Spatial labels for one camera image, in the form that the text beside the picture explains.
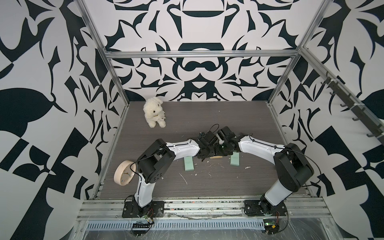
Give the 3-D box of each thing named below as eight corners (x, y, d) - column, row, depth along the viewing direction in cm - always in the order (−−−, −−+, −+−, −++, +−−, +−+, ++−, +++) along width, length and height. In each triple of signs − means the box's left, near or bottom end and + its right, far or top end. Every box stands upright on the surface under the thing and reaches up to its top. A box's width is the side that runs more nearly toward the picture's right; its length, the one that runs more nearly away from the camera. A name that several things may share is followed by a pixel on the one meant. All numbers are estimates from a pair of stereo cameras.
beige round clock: (120, 188, 82) (110, 180, 72) (125, 169, 89) (117, 160, 79) (131, 188, 82) (123, 180, 73) (136, 169, 89) (129, 160, 79)
